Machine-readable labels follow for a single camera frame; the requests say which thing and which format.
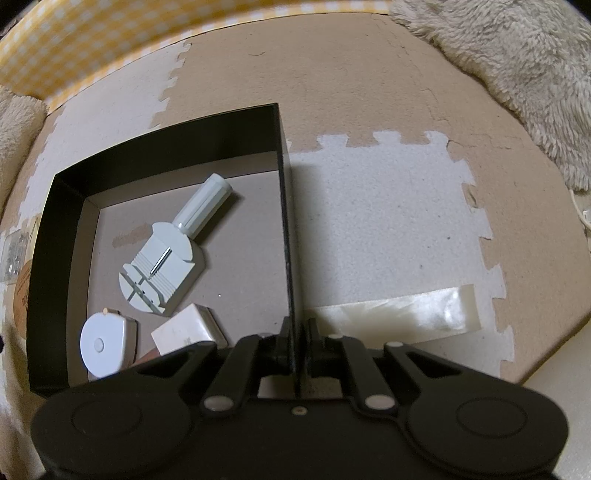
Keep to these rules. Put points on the large fluffy white pillow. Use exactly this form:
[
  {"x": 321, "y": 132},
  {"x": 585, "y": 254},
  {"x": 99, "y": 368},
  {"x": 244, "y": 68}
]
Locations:
[{"x": 16, "y": 129}]

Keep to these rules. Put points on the white round tape measure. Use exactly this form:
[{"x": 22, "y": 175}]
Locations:
[{"x": 104, "y": 344}]

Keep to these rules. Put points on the white foam mat tile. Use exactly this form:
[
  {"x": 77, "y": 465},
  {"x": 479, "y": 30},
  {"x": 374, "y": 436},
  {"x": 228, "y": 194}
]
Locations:
[
  {"x": 106, "y": 120},
  {"x": 369, "y": 207}
]

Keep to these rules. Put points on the beige foam floor mat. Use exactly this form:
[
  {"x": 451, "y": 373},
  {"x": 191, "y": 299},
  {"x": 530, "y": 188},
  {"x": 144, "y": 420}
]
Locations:
[{"x": 323, "y": 69}]

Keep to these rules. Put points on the black cardboard box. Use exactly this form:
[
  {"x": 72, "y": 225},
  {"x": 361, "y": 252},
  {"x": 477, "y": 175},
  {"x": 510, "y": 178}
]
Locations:
[{"x": 138, "y": 138}]

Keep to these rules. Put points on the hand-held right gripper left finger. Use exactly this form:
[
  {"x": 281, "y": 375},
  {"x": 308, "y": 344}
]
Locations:
[{"x": 284, "y": 344}]

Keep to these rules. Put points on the clear plastic bag of parts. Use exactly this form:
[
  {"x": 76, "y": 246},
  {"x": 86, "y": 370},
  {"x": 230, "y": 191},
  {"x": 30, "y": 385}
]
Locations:
[{"x": 14, "y": 256}]

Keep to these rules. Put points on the white watch link remover tool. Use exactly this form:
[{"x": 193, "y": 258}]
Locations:
[{"x": 161, "y": 258}]

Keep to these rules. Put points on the clear tape strip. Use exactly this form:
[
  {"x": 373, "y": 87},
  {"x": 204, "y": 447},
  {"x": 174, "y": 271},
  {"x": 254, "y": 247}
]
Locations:
[{"x": 415, "y": 314}]

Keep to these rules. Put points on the yellow checked bed sheet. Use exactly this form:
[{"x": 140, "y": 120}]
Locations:
[{"x": 92, "y": 41}]

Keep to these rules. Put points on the round cork coaster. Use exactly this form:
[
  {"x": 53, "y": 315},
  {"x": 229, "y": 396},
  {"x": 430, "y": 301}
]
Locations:
[{"x": 23, "y": 290}]

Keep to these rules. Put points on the small glossy white block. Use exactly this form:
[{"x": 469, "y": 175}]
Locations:
[{"x": 184, "y": 328}]

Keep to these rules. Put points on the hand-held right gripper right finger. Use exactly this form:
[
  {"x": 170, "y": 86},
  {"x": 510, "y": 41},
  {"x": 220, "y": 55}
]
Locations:
[{"x": 314, "y": 344}]

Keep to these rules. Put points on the beige fluffy rug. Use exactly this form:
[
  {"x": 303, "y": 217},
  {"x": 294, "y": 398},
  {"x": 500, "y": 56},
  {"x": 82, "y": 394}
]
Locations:
[{"x": 508, "y": 55}]

